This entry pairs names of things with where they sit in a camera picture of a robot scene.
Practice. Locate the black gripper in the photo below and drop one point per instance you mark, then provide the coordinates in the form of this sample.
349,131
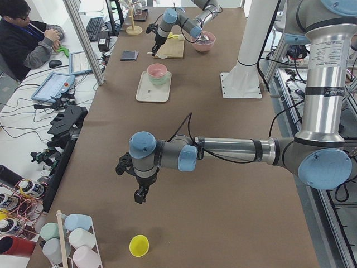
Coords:
144,182
158,41

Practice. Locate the small pink bowl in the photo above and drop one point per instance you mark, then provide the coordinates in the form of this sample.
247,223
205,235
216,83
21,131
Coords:
156,70

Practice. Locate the white ceramic spoon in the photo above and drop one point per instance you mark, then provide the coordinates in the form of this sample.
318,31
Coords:
157,55

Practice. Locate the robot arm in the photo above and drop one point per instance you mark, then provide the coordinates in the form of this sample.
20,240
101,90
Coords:
315,154
177,16

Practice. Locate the green bowl stack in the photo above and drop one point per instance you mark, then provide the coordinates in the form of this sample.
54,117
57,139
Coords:
158,80

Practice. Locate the large pink ice bowl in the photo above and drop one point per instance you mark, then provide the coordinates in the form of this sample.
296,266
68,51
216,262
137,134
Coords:
204,47

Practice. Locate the bamboo cutting board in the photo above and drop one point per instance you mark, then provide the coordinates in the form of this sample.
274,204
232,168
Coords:
173,48

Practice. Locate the yellow plastic knife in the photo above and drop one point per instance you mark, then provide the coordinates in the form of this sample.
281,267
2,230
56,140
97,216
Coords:
173,36

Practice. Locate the wooden mug tree stand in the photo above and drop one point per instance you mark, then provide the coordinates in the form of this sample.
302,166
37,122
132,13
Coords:
129,24

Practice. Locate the grey folded cloth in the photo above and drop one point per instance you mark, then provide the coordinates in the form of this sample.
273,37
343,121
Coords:
129,55

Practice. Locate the cream serving tray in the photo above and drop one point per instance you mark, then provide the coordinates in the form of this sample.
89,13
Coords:
148,92

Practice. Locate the metal ice scoop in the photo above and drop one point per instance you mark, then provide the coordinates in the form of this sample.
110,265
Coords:
202,39

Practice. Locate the yellow plastic cup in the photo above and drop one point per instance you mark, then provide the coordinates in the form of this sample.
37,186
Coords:
139,245

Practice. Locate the black keyboard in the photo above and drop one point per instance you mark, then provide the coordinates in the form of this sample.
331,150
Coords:
93,28

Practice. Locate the blue plastic cup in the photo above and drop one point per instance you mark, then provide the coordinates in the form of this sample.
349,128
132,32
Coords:
74,221

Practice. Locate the white plastic cup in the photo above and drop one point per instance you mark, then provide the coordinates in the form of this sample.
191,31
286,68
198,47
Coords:
80,237

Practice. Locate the blue teach pendant far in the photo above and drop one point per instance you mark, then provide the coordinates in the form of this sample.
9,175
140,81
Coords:
79,64

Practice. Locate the blue teach pendant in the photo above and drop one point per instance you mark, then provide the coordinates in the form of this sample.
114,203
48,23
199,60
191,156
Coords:
79,64
53,87

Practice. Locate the pink plastic cup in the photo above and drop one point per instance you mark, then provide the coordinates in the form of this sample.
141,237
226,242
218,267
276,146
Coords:
85,257

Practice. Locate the green plastic cup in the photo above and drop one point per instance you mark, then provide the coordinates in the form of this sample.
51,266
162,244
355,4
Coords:
49,231

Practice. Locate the black computer mouse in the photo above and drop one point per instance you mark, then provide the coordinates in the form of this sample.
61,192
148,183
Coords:
54,63

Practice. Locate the grey plastic cup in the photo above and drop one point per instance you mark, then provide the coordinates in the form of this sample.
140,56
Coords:
52,250

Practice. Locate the blue teach pendant near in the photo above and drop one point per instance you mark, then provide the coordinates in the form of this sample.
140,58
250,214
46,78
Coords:
53,87

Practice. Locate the seated person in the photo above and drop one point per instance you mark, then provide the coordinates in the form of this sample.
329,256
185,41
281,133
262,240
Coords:
26,44

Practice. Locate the red can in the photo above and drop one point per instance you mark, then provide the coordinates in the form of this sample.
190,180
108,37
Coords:
15,246

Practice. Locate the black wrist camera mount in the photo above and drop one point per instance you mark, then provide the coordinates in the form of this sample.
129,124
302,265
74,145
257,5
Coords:
125,165

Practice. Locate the aluminium frame post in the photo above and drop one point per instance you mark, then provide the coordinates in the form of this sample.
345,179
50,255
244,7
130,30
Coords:
73,13

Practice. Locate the white wire cup rack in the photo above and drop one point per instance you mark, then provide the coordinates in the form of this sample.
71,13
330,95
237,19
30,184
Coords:
67,250

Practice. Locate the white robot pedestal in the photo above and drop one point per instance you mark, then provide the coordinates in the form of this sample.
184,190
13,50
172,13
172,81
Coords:
243,80

